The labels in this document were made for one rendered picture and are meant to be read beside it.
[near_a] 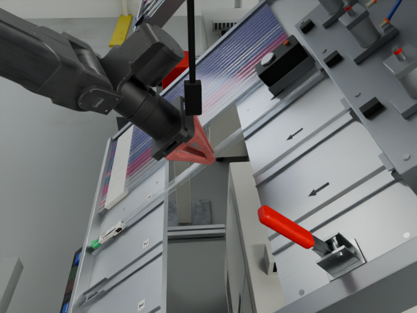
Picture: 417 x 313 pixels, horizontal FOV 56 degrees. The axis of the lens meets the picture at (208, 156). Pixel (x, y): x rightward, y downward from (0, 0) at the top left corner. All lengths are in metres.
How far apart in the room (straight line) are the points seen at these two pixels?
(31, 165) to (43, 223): 0.47
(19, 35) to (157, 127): 0.22
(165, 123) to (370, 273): 0.33
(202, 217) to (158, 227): 1.17
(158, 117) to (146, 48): 0.10
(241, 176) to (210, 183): 0.92
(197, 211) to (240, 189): 0.81
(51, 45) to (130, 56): 0.10
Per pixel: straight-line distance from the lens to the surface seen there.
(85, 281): 0.75
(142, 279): 0.62
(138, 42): 0.51
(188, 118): 0.58
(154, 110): 0.55
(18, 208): 2.07
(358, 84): 0.43
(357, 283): 0.37
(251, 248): 0.91
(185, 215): 1.75
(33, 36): 0.45
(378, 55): 0.45
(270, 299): 0.84
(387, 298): 0.39
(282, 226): 0.33
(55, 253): 1.81
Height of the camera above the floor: 1.32
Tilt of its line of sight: 37 degrees down
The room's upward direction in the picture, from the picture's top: straight up
